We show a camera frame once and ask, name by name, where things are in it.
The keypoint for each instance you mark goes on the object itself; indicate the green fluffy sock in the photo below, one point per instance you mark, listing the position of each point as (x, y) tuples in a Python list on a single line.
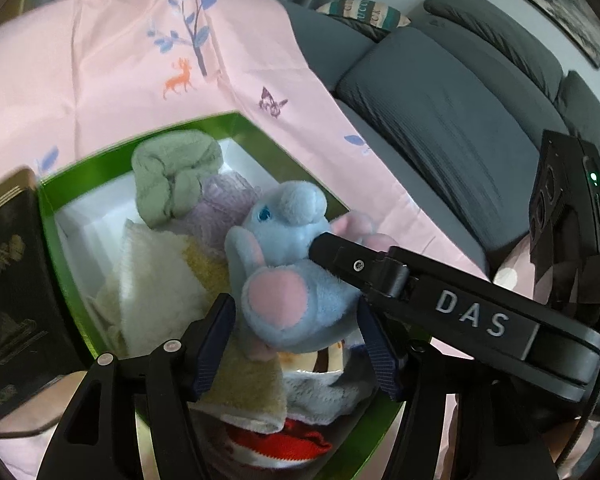
[(165, 175)]

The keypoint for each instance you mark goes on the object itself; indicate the blue elephant plush toy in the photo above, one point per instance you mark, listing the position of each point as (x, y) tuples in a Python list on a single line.
[(290, 305)]

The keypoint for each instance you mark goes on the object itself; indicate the pink printed bedsheet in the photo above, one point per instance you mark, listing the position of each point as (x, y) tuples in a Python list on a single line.
[(130, 60)]

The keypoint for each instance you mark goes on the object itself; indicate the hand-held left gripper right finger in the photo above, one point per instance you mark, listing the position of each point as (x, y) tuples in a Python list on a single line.
[(380, 355)]

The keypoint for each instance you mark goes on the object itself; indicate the yellow white fluffy cloth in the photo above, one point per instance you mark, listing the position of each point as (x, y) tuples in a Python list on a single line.
[(150, 270)]

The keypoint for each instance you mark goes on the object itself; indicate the person's pink dotted clothing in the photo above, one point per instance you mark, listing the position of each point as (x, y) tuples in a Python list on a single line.
[(515, 270)]

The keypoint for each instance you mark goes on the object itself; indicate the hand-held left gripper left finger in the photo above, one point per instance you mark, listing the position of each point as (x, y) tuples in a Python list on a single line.
[(215, 345)]

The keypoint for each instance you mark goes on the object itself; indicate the grey sofa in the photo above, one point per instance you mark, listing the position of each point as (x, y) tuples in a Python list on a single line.
[(430, 110)]

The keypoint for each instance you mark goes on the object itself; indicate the grey fluffy cloth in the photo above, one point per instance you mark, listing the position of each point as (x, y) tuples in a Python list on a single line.
[(320, 395)]

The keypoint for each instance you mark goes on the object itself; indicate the striped pillow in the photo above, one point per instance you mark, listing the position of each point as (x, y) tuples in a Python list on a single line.
[(365, 15)]

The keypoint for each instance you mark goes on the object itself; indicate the framed wall picture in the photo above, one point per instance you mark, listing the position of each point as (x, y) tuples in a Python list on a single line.
[(555, 5)]

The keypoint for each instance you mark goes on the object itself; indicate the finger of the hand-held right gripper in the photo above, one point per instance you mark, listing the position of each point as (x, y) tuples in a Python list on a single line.
[(350, 262)]

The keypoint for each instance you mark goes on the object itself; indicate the red white patterned sock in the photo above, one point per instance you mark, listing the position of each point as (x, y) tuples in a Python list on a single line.
[(275, 442)]

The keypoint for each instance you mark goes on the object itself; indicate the green cardboard box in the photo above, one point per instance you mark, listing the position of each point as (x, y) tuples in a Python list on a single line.
[(87, 225)]

